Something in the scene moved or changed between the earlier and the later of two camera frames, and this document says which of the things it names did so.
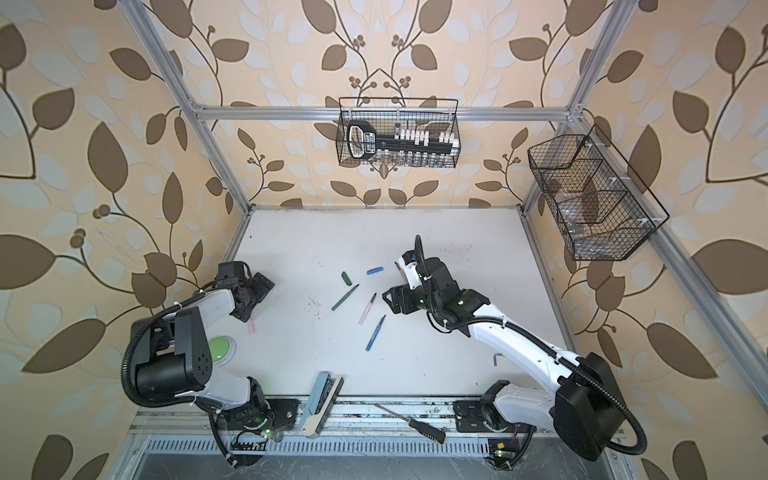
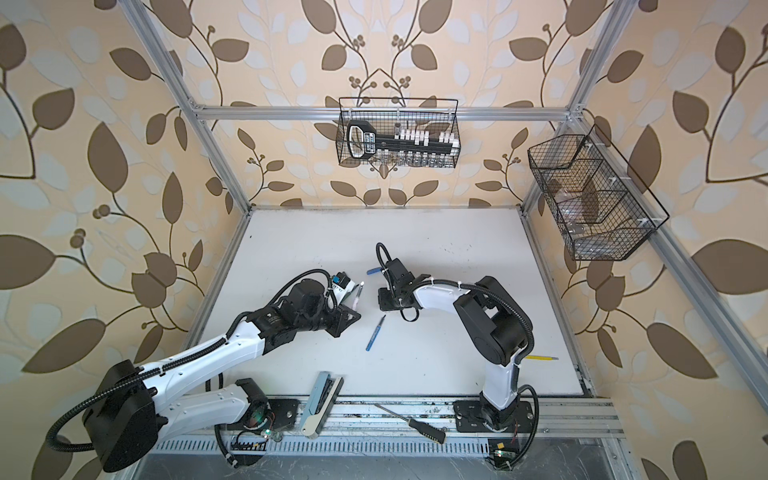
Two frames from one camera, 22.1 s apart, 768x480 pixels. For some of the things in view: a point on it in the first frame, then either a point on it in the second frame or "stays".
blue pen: (375, 334) stays
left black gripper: (259, 288) -> (341, 324)
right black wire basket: (604, 207) stays
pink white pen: (367, 309) -> (354, 306)
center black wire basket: (398, 132) stays
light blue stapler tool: (322, 404) stays
